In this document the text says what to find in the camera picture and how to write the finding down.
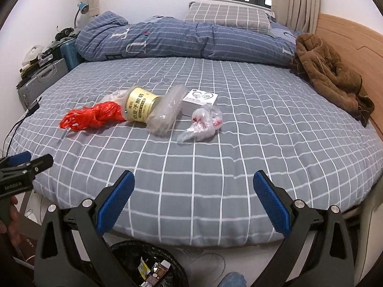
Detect brown fleece jacket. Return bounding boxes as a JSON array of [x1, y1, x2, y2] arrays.
[[289, 33, 375, 127]]

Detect bin with black liner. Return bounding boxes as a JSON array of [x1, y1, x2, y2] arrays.
[[109, 240, 189, 287]]

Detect blue slipper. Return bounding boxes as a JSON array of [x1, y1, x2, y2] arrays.
[[220, 271, 249, 287]]

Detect white earphone box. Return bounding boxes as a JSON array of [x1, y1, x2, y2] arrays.
[[182, 89, 218, 117]]

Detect black charger with cable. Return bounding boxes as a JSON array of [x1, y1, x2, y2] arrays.
[[0, 97, 42, 156]]

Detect teal suitcase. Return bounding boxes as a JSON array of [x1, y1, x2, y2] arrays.
[[60, 37, 84, 72]]

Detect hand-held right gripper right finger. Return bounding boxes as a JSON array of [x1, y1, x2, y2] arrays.
[[253, 170, 355, 287]]

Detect grey suitcase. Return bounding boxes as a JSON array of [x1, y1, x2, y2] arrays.
[[16, 57, 70, 110]]

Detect red plastic bag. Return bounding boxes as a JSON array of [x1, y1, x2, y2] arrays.
[[59, 102, 128, 131]]

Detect yellow yogurt cup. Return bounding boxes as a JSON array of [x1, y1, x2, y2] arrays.
[[122, 86, 163, 124]]

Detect clear bubble plastic bag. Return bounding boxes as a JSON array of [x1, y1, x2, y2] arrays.
[[146, 84, 187, 136]]

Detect grey checked pillow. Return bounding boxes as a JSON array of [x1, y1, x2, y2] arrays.
[[183, 1, 271, 33]]

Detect yellow white snack packet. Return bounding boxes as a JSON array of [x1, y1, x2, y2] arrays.
[[137, 257, 152, 279]]

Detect wooden headboard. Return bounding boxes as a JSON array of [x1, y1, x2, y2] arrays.
[[315, 12, 383, 138]]

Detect white plastic bag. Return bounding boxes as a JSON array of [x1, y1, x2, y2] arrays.
[[100, 89, 129, 105]]

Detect dark clutter pile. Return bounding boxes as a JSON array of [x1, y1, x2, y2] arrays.
[[54, 28, 75, 41]]

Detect person's left hand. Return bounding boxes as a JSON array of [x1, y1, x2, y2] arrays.
[[0, 197, 20, 241]]

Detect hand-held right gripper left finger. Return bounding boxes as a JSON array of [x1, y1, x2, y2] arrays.
[[34, 170, 136, 287]]

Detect blue desk lamp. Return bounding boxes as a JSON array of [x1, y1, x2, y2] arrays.
[[73, 1, 90, 30]]

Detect blue striped quilt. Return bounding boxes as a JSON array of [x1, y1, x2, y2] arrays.
[[74, 10, 303, 66]]

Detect brown cookie box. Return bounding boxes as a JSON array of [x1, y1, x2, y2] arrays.
[[142, 260, 172, 287]]

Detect white rounded object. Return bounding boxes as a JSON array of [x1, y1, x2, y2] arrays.
[[22, 45, 45, 66]]

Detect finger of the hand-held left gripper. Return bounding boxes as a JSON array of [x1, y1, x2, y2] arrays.
[[18, 154, 54, 175], [0, 152, 31, 168]]

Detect small clear bag red bits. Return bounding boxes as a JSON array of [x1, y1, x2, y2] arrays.
[[177, 105, 223, 143]]

